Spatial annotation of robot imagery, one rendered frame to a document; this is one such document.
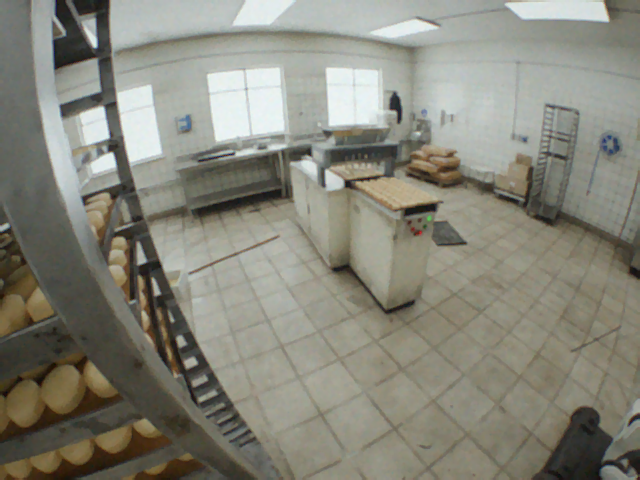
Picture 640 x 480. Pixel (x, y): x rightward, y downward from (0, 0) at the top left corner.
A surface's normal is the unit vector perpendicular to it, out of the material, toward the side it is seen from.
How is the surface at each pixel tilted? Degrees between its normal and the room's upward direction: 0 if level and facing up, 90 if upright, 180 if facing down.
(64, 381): 0
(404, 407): 0
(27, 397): 0
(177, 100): 90
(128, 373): 90
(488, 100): 90
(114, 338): 90
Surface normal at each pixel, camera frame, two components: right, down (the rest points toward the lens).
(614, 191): -0.88, 0.27
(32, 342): 0.59, 0.36
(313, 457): -0.06, -0.87
